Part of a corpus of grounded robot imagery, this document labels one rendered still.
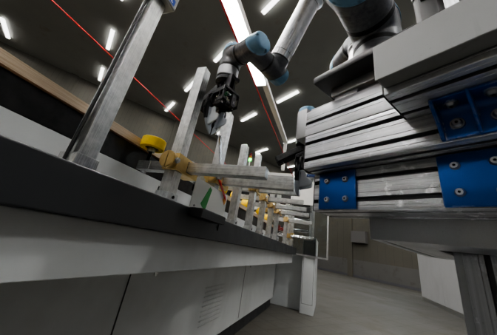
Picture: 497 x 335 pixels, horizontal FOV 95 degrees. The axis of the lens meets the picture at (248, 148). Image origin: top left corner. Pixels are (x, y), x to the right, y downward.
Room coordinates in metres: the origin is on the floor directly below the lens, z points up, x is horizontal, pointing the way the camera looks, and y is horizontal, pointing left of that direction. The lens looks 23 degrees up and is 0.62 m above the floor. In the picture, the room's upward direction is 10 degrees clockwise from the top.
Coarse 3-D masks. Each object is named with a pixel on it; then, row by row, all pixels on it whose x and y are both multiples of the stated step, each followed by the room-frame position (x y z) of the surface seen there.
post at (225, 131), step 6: (228, 114) 0.86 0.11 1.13; (228, 120) 0.86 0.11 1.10; (222, 126) 0.87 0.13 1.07; (228, 126) 0.86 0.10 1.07; (222, 132) 0.87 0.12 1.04; (228, 132) 0.87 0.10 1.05; (222, 138) 0.86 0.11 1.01; (228, 138) 0.88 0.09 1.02; (222, 144) 0.86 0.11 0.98; (216, 150) 0.87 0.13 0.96; (222, 150) 0.86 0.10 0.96; (216, 156) 0.87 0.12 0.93; (222, 156) 0.86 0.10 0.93; (216, 162) 0.86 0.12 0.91; (222, 162) 0.87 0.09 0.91; (216, 186) 0.87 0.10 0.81
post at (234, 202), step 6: (246, 144) 1.10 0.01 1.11; (240, 150) 1.10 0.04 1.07; (246, 150) 1.10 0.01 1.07; (240, 156) 1.10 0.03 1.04; (246, 156) 1.11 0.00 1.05; (240, 162) 1.10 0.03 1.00; (246, 162) 1.12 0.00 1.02; (234, 192) 1.10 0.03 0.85; (240, 192) 1.12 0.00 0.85; (234, 198) 1.10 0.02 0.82; (234, 204) 1.09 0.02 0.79; (234, 210) 1.09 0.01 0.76; (228, 216) 1.10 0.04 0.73; (234, 216) 1.09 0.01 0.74
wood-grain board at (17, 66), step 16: (0, 48) 0.37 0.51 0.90; (0, 64) 0.39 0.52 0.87; (16, 64) 0.40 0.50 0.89; (32, 80) 0.43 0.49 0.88; (48, 80) 0.45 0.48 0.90; (64, 96) 0.49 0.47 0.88; (80, 112) 0.55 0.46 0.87; (112, 128) 0.63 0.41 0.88; (240, 208) 1.75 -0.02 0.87; (272, 224) 2.77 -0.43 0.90
